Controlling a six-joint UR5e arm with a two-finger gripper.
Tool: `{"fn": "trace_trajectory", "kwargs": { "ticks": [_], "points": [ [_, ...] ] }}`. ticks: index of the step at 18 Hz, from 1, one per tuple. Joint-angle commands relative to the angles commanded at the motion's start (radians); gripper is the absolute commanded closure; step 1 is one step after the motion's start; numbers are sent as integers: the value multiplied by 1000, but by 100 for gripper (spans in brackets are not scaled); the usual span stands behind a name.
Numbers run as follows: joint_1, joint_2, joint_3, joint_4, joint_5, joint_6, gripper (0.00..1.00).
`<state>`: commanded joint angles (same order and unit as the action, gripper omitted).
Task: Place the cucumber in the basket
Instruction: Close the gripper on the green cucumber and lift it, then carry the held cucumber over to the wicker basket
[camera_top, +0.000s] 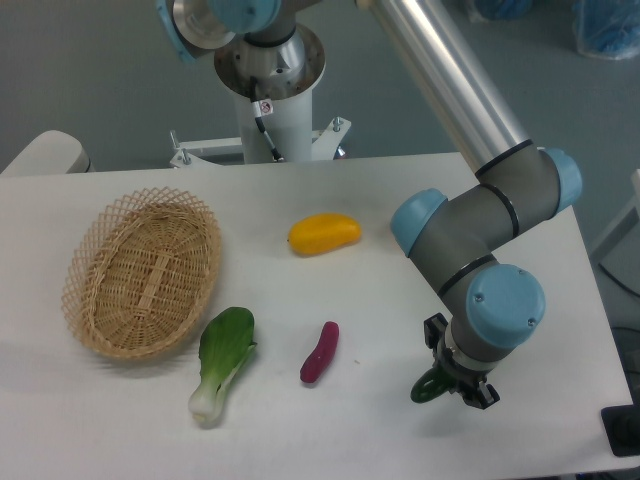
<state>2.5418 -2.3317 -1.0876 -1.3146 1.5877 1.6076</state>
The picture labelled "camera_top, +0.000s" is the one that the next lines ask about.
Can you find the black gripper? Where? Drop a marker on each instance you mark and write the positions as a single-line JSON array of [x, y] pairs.
[[470, 375]]

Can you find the green cucumber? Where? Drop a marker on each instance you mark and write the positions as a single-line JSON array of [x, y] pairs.
[[429, 386]]

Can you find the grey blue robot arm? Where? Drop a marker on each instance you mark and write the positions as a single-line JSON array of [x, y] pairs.
[[491, 308]]

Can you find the woven wicker basket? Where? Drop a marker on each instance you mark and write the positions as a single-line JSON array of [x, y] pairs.
[[143, 274]]

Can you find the purple sweet potato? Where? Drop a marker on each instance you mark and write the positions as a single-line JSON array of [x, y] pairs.
[[322, 355]]

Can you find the black device at table edge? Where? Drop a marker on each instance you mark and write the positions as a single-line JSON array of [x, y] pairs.
[[621, 424]]

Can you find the yellow mango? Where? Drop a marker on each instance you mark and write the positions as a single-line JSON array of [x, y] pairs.
[[322, 233]]

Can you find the green bok choy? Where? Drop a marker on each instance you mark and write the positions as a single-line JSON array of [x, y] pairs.
[[226, 344]]

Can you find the blue plastic bag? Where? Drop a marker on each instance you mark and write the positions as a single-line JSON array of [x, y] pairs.
[[607, 30]]

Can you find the white chair armrest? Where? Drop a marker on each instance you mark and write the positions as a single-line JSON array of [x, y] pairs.
[[50, 153]]

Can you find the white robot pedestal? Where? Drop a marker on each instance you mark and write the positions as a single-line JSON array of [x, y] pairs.
[[272, 91]]

